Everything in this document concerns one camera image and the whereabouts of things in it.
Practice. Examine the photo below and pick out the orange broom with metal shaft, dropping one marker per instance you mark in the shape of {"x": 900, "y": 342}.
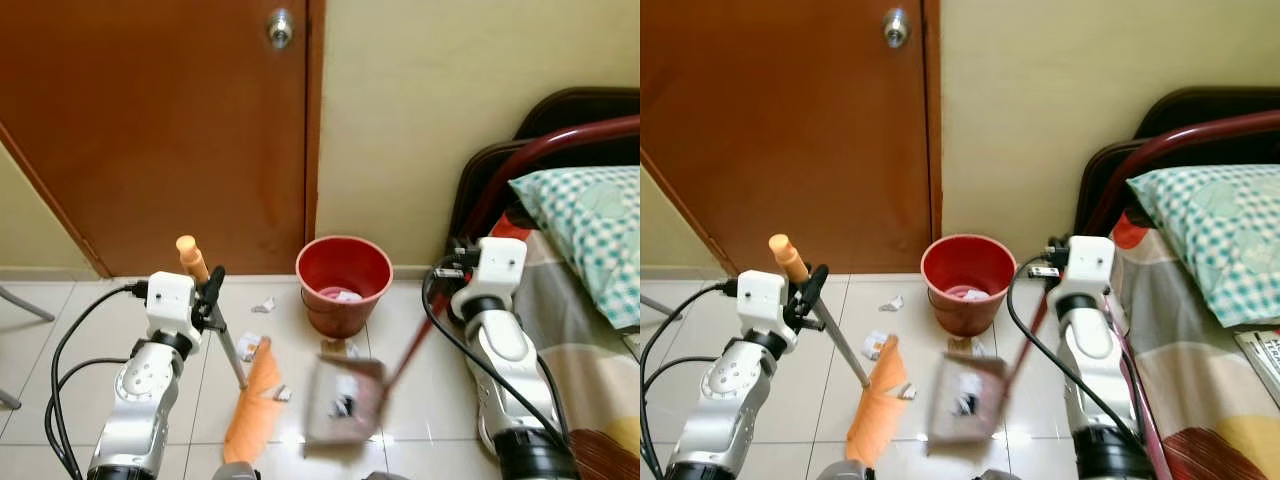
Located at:
{"x": 255, "y": 410}
{"x": 875, "y": 410}

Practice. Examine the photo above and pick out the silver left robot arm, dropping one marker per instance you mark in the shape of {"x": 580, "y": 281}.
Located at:
{"x": 725, "y": 400}
{"x": 135, "y": 400}

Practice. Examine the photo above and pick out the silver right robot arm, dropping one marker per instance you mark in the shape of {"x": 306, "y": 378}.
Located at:
{"x": 505, "y": 350}
{"x": 1090, "y": 350}

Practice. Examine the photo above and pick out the crumpled white paper scrap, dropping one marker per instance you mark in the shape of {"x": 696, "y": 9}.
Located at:
{"x": 264, "y": 305}
{"x": 891, "y": 302}

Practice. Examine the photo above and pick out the white and orange paper scrap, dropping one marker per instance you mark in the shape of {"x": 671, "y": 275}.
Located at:
{"x": 877, "y": 345}
{"x": 252, "y": 351}

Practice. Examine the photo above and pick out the white paper in bucket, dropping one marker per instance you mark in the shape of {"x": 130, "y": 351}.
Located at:
{"x": 346, "y": 295}
{"x": 968, "y": 294}

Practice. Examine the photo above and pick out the red plastic bucket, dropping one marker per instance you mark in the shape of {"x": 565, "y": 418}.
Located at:
{"x": 965, "y": 315}
{"x": 345, "y": 315}

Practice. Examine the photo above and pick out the small white paper scrap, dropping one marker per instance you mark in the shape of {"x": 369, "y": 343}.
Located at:
{"x": 283, "y": 394}
{"x": 906, "y": 392}

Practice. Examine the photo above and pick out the beige paper scrap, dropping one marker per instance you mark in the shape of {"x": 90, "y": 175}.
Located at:
{"x": 334, "y": 346}
{"x": 960, "y": 345}

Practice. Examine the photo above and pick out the grey metal chair leg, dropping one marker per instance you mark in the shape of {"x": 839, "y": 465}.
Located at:
{"x": 670, "y": 308}
{"x": 25, "y": 303}

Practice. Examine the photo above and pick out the teal checkered pillow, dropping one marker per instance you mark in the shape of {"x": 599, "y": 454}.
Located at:
{"x": 590, "y": 235}
{"x": 1215, "y": 240}

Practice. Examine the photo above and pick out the brown wooden door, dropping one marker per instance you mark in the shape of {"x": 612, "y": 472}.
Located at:
{"x": 780, "y": 130}
{"x": 150, "y": 130}

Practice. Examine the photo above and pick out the grey left robot foot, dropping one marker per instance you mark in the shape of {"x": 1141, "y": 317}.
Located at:
{"x": 840, "y": 471}
{"x": 236, "y": 472}

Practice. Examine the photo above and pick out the grey robot foot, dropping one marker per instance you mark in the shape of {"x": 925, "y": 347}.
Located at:
{"x": 840, "y": 471}
{"x": 236, "y": 472}
{"x": 992, "y": 475}
{"x": 377, "y": 476}

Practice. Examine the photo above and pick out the black and white rubbish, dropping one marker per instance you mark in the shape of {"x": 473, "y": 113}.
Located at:
{"x": 966, "y": 404}
{"x": 345, "y": 406}

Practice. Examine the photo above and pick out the multicoloured patterned bed sheet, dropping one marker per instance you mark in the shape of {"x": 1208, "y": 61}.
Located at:
{"x": 585, "y": 370}
{"x": 1200, "y": 390}

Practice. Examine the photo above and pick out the dark wooden bed headboard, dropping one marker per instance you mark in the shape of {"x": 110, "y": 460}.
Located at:
{"x": 560, "y": 108}
{"x": 1200, "y": 105}

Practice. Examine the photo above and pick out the grey right robot foot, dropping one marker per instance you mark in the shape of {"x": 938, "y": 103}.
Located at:
{"x": 377, "y": 476}
{"x": 992, "y": 475}

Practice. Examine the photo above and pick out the silver round door knob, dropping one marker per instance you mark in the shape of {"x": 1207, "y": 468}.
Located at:
{"x": 896, "y": 27}
{"x": 280, "y": 29}

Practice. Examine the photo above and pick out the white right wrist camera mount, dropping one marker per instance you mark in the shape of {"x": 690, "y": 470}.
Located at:
{"x": 1088, "y": 268}
{"x": 495, "y": 270}

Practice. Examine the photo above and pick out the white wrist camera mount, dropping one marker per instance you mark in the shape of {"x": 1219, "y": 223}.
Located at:
{"x": 762, "y": 298}
{"x": 495, "y": 270}
{"x": 168, "y": 300}
{"x": 1088, "y": 268}

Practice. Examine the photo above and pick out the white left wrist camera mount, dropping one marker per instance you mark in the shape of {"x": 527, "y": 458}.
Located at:
{"x": 168, "y": 300}
{"x": 762, "y": 298}

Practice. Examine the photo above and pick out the dark red metal bed rail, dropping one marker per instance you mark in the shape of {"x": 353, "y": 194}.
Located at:
{"x": 560, "y": 140}
{"x": 1180, "y": 138}

